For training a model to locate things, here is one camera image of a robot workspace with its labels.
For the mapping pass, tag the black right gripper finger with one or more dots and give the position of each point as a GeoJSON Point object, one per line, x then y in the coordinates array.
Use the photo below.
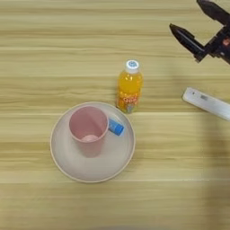
{"type": "Point", "coordinates": [188, 40]}
{"type": "Point", "coordinates": [214, 10]}

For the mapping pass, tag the white flat rectangular box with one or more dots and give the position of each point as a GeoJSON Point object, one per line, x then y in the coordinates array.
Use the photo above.
{"type": "Point", "coordinates": [209, 103]}

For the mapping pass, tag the blue tube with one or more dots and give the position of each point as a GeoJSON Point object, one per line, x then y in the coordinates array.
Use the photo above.
{"type": "Point", "coordinates": [116, 128]}

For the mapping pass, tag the beige round plate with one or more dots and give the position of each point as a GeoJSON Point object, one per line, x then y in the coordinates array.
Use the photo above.
{"type": "Point", "coordinates": [99, 167]}

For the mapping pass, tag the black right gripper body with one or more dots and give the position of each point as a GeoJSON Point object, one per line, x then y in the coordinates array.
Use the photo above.
{"type": "Point", "coordinates": [221, 45]}

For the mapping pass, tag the pink plastic cup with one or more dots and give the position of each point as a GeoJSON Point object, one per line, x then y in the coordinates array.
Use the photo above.
{"type": "Point", "coordinates": [88, 131]}

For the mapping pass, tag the orange juice bottle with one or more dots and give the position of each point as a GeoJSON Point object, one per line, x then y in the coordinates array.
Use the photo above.
{"type": "Point", "coordinates": [129, 86]}

